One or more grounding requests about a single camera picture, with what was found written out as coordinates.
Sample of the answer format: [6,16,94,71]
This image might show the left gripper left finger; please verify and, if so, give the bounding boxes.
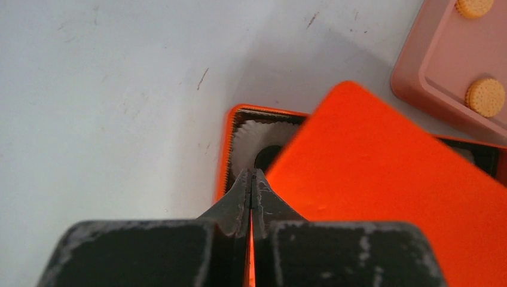
[38,170,252,286]

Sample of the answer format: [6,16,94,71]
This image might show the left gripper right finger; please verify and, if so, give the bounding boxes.
[252,169,447,286]

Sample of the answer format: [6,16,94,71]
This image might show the orange box lid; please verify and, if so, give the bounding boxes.
[267,81,506,286]

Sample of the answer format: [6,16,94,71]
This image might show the orange compartment box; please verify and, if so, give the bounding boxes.
[216,103,506,200]

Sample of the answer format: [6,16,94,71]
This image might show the pink cookie tray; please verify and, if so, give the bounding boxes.
[391,1,506,146]

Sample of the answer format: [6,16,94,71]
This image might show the black round cookie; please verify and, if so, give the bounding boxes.
[253,145,282,173]

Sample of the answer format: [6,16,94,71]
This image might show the white paper cup liner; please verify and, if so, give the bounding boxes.
[230,120,299,176]

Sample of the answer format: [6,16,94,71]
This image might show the orange round cookie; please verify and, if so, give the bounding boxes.
[454,0,494,19]
[465,78,506,118]

